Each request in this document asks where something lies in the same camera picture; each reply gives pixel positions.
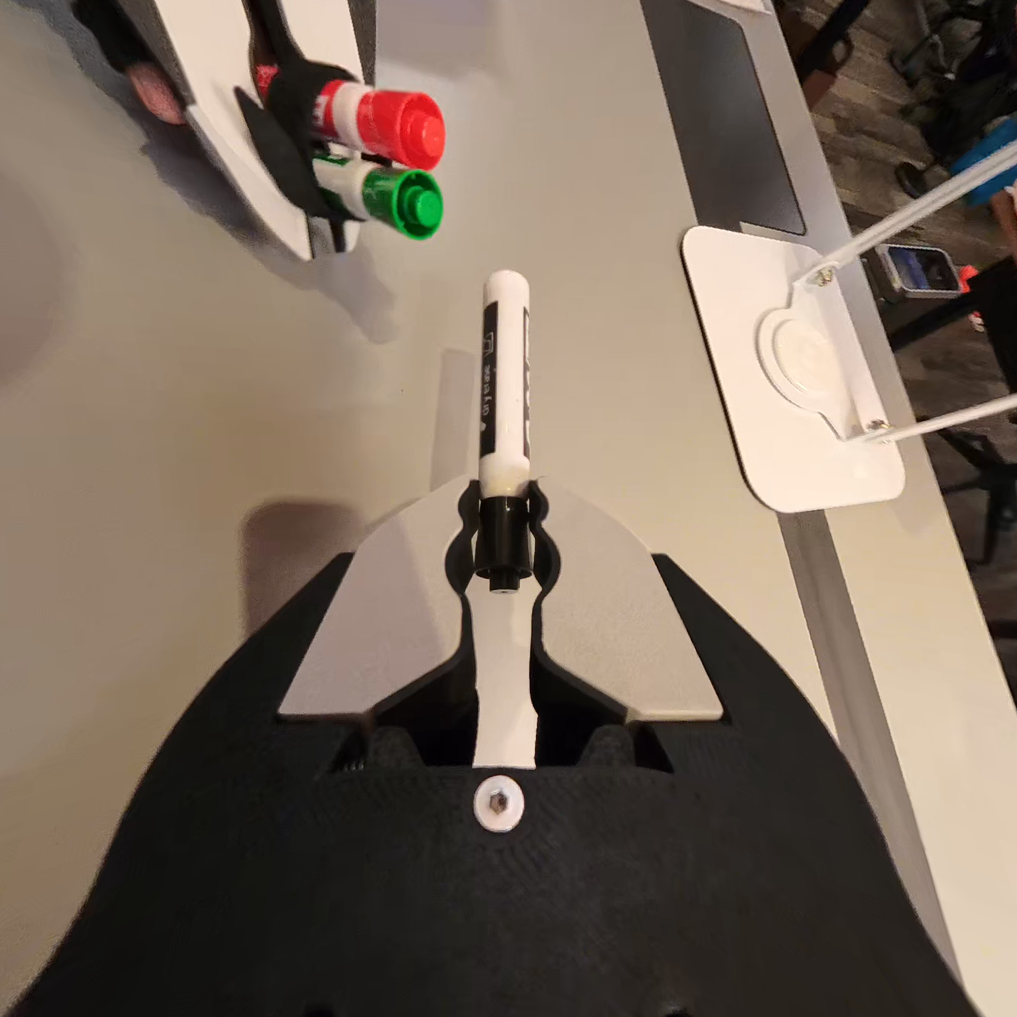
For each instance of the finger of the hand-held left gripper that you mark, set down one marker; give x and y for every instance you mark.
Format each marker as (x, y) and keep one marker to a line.
(215, 104)
(334, 32)

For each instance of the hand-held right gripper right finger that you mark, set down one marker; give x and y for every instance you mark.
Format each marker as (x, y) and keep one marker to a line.
(628, 636)

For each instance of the green marker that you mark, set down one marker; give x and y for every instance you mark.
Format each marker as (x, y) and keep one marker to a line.
(401, 204)

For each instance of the black marker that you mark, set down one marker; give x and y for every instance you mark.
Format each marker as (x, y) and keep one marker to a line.
(504, 382)

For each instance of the red marker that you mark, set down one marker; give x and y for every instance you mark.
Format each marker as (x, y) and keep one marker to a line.
(398, 127)

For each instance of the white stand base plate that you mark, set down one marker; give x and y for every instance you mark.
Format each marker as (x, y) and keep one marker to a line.
(795, 366)

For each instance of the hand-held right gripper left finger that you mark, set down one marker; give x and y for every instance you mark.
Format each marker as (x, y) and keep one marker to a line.
(374, 636)

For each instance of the small smartphone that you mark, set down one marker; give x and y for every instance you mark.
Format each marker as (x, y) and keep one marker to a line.
(919, 270)

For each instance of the person's left hand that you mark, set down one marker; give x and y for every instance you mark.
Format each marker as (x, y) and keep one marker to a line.
(159, 92)

